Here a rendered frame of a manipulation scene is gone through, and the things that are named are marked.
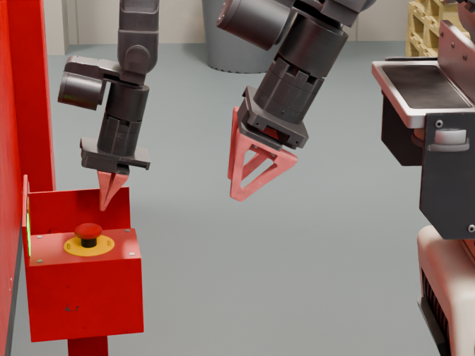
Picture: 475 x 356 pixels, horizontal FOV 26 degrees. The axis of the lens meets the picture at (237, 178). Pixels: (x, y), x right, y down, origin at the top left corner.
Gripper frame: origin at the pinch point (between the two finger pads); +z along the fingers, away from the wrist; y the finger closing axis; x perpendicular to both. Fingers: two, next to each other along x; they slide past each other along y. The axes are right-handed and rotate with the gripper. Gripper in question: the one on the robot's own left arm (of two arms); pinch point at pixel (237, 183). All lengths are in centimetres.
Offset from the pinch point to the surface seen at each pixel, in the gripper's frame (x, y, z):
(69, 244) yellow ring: -10.3, -32.0, 29.4
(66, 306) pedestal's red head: -7.4, -26.1, 35.5
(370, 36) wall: 133, -477, 41
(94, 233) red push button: -8.1, -30.2, 25.5
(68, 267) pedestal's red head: -9.7, -26.2, 29.9
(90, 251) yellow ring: -7.6, -29.5, 28.0
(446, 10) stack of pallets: 130, -369, 0
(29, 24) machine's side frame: -35, -217, 52
